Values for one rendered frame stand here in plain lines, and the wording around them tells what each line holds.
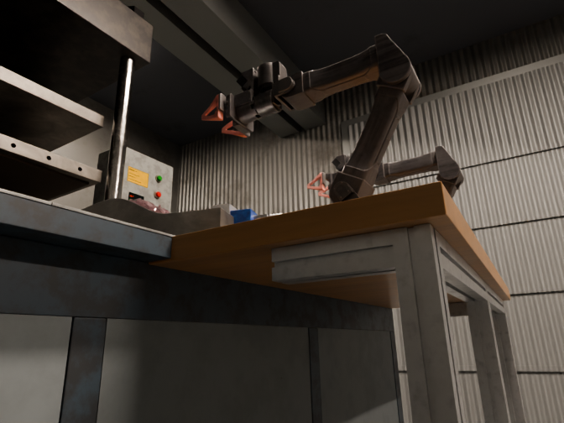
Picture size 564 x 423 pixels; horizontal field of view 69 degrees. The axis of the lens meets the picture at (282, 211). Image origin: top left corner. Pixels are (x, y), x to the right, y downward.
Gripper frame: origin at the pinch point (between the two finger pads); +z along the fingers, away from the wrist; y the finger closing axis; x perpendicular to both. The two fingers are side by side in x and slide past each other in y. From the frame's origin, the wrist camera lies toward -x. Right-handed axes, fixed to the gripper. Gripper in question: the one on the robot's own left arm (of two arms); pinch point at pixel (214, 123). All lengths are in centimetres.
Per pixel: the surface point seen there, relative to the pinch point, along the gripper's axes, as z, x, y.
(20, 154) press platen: 70, -5, 14
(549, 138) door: -95, -67, -224
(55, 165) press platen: 69, -6, 2
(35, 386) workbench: -11, 61, 45
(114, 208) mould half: -1.2, 32.4, 29.1
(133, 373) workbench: -12, 61, 31
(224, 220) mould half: -21.1, 36.7, 21.9
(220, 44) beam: 78, -133, -97
